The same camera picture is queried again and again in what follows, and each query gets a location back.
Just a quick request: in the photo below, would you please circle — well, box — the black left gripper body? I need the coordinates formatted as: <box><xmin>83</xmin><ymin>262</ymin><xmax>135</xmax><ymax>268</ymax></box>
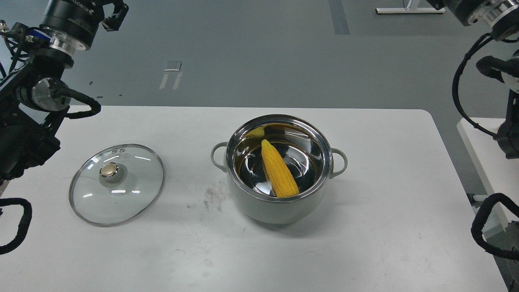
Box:
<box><xmin>39</xmin><ymin>0</ymin><xmax>129</xmax><ymax>51</ymax></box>

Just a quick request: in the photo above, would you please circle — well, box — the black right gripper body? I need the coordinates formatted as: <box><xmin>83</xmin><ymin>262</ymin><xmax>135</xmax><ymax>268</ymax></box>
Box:
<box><xmin>427</xmin><ymin>0</ymin><xmax>518</xmax><ymax>28</ymax></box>

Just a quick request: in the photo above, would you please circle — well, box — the glass pot lid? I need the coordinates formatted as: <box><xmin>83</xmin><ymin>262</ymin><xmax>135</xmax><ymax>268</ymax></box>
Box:
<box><xmin>69</xmin><ymin>144</ymin><xmax>165</xmax><ymax>227</ymax></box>

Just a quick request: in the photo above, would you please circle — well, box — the yellow corn cob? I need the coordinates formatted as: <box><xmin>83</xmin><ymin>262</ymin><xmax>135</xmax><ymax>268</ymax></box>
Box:
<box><xmin>261</xmin><ymin>139</ymin><xmax>300</xmax><ymax>198</ymax></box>

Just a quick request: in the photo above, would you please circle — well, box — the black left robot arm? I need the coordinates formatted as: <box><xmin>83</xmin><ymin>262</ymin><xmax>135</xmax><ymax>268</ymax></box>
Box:
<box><xmin>0</xmin><ymin>0</ymin><xmax>129</xmax><ymax>182</ymax></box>

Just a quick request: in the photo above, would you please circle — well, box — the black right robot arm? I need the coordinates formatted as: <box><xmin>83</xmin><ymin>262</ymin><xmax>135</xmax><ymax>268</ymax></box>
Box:
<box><xmin>429</xmin><ymin>0</ymin><xmax>519</xmax><ymax>159</ymax></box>

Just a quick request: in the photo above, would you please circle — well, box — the grey steel cooking pot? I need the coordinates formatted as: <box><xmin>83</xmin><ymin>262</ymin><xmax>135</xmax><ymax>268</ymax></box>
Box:
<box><xmin>210</xmin><ymin>114</ymin><xmax>348</xmax><ymax>224</ymax></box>

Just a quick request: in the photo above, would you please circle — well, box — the white stand base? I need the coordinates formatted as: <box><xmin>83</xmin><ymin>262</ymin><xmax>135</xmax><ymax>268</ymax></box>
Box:
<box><xmin>375</xmin><ymin>0</ymin><xmax>446</xmax><ymax>15</ymax></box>

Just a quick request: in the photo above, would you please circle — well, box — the white side table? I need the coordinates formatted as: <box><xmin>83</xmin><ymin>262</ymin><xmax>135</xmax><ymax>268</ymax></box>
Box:
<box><xmin>457</xmin><ymin>118</ymin><xmax>519</xmax><ymax>236</ymax></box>

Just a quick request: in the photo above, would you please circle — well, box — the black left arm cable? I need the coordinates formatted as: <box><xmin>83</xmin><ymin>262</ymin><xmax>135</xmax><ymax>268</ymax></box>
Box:
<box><xmin>0</xmin><ymin>198</ymin><xmax>32</xmax><ymax>256</ymax></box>

